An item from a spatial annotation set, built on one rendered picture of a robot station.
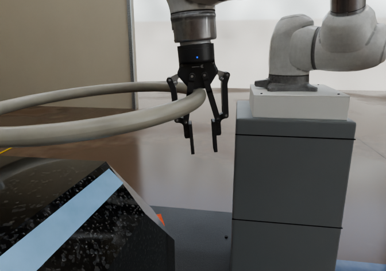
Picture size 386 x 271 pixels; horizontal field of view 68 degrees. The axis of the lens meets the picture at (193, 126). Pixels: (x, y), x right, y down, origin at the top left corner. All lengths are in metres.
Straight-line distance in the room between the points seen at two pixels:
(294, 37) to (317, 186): 0.54
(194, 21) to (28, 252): 0.44
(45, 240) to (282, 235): 0.95
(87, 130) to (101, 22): 5.27
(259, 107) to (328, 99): 0.23
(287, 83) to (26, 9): 5.74
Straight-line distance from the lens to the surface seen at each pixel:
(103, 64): 5.65
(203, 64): 0.60
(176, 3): 0.58
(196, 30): 0.56
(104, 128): 0.42
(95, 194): 0.50
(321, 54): 1.09
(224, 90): 0.61
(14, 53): 6.63
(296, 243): 1.24
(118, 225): 0.49
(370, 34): 1.07
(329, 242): 1.26
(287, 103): 1.05
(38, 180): 0.53
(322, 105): 1.07
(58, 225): 0.44
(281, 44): 1.14
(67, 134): 0.42
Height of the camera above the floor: 1.02
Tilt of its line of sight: 14 degrees down
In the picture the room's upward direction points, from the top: straight up
